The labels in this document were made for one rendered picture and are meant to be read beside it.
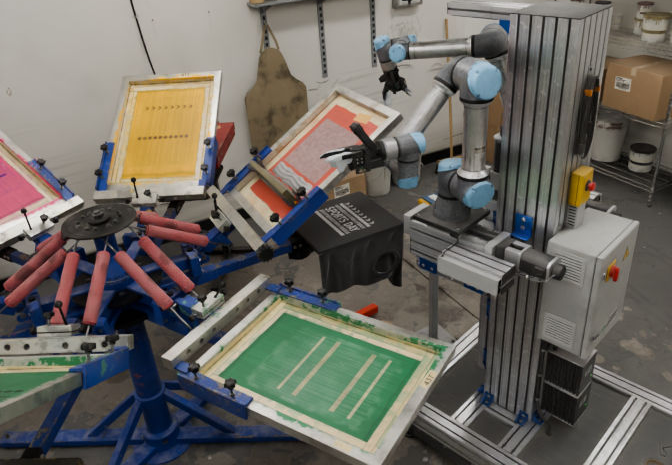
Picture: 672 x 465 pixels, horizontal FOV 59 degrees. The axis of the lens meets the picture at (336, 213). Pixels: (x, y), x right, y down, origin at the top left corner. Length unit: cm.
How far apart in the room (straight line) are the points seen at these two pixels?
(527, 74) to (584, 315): 93
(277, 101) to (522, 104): 292
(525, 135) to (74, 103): 319
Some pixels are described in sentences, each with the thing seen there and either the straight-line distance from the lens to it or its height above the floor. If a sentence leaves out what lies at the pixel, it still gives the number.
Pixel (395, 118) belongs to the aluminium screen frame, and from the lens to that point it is 266.
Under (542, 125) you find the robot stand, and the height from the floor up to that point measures 165.
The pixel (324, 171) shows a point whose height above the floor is 132.
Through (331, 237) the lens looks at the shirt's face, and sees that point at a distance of 291.
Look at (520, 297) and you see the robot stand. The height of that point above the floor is 89.
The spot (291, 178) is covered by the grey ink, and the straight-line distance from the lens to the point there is 283.
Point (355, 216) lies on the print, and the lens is 308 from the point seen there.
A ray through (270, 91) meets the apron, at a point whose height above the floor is 106.
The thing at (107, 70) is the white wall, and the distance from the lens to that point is 453.
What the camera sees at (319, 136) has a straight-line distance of 294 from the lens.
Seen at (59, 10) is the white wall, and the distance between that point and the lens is 443.
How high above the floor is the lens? 244
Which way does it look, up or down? 29 degrees down
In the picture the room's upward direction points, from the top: 4 degrees counter-clockwise
